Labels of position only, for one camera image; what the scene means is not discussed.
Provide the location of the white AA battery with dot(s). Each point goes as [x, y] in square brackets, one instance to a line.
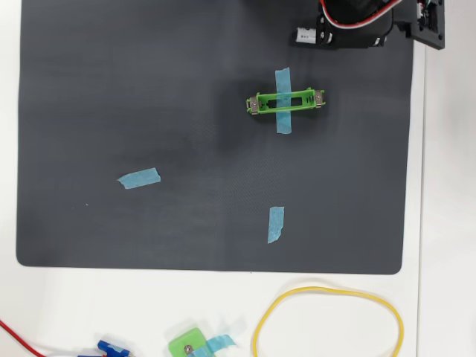
[305, 36]

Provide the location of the green battery holder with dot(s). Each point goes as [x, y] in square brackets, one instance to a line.
[260, 108]

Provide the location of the long blue tape strip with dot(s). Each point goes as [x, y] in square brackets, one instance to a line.
[284, 124]

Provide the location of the blue tape strip angled end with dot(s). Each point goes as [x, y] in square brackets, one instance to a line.
[276, 223]

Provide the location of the dark grey textured mat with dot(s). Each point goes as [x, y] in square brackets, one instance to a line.
[148, 111]

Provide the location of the yellow rubber band loop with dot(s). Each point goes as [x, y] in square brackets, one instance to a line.
[316, 288]

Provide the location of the blue tape strip torn end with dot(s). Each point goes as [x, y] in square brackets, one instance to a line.
[139, 178]

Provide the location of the blue tape on green block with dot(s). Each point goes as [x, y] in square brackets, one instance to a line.
[221, 342]

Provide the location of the green block with screw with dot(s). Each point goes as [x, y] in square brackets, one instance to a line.
[186, 340]

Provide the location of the blue connector clip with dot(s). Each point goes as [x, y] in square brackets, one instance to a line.
[108, 346]

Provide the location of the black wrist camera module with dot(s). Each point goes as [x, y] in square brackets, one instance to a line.
[431, 33]

